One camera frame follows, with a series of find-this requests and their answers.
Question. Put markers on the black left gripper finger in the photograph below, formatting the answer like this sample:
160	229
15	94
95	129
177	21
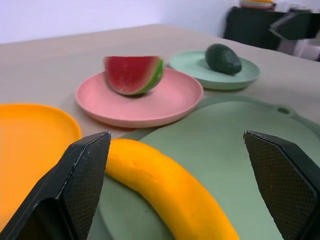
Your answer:
282	185
75	185
292	26

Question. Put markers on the orange plate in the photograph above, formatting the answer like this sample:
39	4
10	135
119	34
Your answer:
30	150

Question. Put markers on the light green plate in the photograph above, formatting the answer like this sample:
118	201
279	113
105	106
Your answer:
212	68

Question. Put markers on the pink plate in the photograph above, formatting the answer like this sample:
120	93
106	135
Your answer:
150	102

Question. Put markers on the stack of coloured plates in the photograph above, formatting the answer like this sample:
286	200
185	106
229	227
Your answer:
256	3

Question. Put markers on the green cutting board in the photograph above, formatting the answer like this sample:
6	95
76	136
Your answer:
220	160

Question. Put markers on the dark green avocado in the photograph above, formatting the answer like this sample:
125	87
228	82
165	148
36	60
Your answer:
223	59

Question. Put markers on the yellow banana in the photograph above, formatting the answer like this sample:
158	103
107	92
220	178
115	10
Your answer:
172	187

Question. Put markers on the watermelon slice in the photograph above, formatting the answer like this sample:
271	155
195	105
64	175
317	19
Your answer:
132	75

